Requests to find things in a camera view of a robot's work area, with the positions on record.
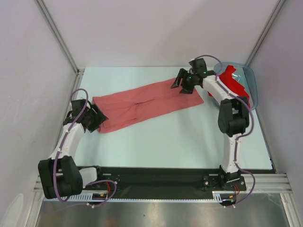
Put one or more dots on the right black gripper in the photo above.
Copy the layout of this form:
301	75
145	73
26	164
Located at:
186	90

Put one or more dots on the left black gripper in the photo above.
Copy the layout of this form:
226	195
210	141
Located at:
100	117

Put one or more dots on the salmon pink t shirt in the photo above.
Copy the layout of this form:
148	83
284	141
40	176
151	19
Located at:
129	107

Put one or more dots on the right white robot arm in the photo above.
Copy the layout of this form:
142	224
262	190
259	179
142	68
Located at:
235	119

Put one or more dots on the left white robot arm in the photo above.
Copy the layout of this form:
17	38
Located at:
59	175

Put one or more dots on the bright red t shirt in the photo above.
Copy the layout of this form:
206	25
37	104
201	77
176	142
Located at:
236	87

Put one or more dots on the clear blue plastic bin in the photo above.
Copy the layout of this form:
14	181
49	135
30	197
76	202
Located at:
246	77

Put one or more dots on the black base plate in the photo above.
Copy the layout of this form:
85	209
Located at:
168	180

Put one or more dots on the grey slotted cable duct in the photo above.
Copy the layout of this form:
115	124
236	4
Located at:
179	196

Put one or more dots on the right aluminium corner post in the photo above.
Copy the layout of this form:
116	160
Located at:
265	31

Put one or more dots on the aluminium corner post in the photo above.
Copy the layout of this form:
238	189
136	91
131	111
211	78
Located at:
57	34
265	31

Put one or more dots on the left aluminium corner post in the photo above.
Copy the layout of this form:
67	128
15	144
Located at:
57	34

